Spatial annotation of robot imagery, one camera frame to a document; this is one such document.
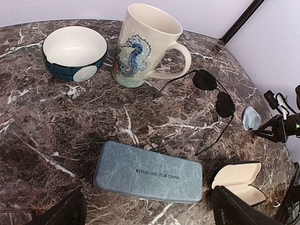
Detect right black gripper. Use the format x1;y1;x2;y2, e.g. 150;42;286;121
255;113;300;143

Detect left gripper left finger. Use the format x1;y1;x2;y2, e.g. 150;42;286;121
26;188;87;225

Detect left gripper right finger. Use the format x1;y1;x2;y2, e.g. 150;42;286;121
211;186;281;225

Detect small blue cleaning cloth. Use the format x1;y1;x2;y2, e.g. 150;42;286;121
242;106;262;131

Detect black glasses case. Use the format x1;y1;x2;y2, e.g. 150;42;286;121
210;161;266;207

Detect blue-grey glasses case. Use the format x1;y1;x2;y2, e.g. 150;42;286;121
93;141;203;203

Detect cream seahorse mug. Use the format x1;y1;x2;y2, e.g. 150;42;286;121
111;3;191;88

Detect white and teal bowl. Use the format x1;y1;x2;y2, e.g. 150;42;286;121
42;26;108;83

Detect thin wire-frame sunglasses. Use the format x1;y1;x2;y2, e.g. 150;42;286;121
153;69;235;156

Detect black right frame post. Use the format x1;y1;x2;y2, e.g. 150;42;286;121
219;0;265;45

